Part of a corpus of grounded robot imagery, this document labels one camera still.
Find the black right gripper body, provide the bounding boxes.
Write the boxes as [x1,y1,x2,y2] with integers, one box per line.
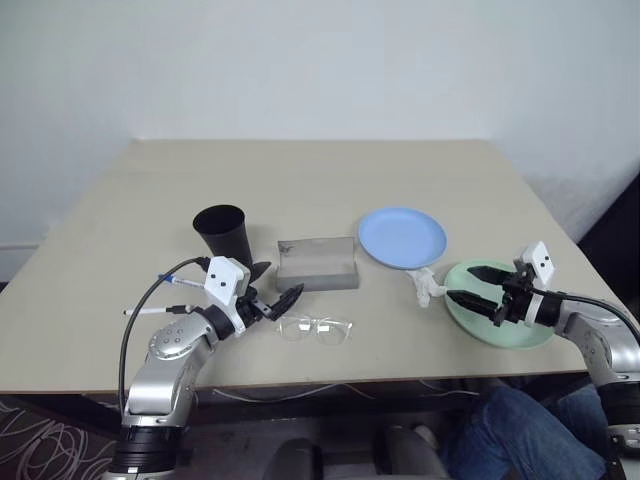
[492,269,535,329]

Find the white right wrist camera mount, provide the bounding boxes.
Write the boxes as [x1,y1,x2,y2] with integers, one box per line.
[513,241,557,326]

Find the green plastic plate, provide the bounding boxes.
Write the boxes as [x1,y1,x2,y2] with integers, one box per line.
[442,257,556,350]

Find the blue plastic plate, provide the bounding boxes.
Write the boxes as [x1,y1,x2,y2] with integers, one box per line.
[357,206,449,271]

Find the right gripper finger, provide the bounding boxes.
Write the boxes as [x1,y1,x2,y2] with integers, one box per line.
[444,288,501,320]
[467,266,514,286]

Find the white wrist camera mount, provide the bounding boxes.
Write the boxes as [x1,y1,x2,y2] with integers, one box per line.
[513,241,557,326]
[203,255,252,337]

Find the grey translucent glasses case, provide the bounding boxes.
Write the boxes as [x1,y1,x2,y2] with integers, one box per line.
[273,236,361,293]

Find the person's legs in blue jeans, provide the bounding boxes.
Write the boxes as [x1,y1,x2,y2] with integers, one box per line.
[439,384,611,480]

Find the dark cabinet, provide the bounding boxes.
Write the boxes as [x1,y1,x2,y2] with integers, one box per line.
[577,172,640,331]

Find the black plastic cup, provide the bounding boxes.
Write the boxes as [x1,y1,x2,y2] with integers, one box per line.
[192,203,256,269]

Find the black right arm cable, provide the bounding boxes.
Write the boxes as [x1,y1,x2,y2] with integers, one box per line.
[529,287,640,346]

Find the white tissue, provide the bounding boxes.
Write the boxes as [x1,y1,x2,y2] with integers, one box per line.
[407,267,447,309]

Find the black capped whiteboard marker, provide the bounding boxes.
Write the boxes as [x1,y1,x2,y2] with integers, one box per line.
[122,302,197,317]

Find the blue capped whiteboard marker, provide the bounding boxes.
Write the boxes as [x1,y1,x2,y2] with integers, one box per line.
[157,273,207,291]

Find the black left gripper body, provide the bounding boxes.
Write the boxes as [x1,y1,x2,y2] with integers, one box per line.
[237,287,276,330]

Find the white cable under table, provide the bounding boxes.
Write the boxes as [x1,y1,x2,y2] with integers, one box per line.
[209,379,381,403]

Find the grey rounded shape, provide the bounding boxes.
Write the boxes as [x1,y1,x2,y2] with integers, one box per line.
[269,437,329,480]

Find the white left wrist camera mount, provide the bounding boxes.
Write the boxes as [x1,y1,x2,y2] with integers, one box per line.
[203,255,252,337]

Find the clear frame eyeglasses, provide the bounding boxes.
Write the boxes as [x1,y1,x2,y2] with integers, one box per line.
[275,313,355,346]

